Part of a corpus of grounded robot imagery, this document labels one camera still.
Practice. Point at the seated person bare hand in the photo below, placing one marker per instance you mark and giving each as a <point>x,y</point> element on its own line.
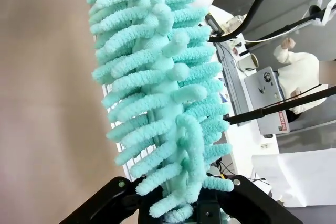
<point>296,93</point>
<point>288,43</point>

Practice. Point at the silver laptop with stickers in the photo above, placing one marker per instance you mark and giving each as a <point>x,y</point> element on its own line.
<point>265,98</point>

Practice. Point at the white paper cup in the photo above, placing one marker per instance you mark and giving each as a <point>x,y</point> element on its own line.
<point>248,62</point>

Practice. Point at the white bracket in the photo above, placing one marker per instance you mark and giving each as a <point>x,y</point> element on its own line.
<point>328,9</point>

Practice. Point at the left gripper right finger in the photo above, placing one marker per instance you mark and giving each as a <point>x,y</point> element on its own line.
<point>252,203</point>

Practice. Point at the teal chenille duster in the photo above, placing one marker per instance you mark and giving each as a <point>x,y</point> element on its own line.
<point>157,77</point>

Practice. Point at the thin black stand pole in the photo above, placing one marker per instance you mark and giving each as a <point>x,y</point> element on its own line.
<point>283,28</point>

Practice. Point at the grey keyboard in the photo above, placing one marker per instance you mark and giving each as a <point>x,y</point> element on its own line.
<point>233,82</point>

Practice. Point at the seated person in white sweater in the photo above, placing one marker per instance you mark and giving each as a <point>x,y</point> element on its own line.
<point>299,72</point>

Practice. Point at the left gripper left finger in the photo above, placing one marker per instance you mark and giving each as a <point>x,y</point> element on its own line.
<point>110,203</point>

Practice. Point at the clear plastic item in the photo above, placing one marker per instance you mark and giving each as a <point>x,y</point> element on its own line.
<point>236,23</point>

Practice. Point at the dark grey rectangular device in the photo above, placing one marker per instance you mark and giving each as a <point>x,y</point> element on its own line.
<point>214,24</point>

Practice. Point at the thick black stand bar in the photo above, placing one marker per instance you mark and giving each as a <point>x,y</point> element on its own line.
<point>275,108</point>

